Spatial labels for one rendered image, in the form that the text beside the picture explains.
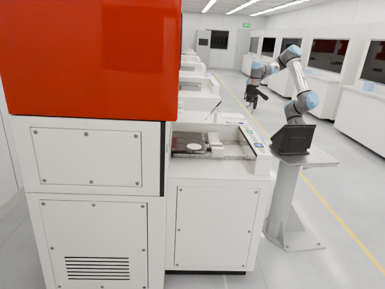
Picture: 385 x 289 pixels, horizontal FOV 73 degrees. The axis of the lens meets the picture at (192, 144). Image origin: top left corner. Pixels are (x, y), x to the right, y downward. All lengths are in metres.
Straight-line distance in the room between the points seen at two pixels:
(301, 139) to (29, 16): 1.74
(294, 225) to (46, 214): 1.96
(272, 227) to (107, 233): 1.43
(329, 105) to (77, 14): 5.75
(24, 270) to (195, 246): 1.23
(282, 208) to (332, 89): 4.36
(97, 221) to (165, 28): 1.02
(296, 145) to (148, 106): 1.23
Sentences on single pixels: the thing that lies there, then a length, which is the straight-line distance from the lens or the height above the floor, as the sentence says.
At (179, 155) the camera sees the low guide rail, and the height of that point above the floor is 0.84.
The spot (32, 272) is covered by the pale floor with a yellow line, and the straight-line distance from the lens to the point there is 2.32.
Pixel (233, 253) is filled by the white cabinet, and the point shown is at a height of 0.25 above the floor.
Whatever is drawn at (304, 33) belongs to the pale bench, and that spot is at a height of 1.83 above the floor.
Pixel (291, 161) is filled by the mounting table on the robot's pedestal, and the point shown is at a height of 0.82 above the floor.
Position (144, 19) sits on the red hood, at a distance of 1.15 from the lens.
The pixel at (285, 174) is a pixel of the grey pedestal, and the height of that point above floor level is 0.64.
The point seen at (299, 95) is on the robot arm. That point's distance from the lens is 2.08.
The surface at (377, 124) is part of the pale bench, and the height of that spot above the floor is 0.49.
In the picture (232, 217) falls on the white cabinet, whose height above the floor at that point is 0.54.
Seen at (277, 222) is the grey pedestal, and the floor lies 0.18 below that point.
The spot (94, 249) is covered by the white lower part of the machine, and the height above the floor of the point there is 0.46.
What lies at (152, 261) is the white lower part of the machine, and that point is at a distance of 1.67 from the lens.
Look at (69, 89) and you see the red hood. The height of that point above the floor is 1.35.
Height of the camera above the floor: 1.59
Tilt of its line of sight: 23 degrees down
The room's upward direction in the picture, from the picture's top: 4 degrees clockwise
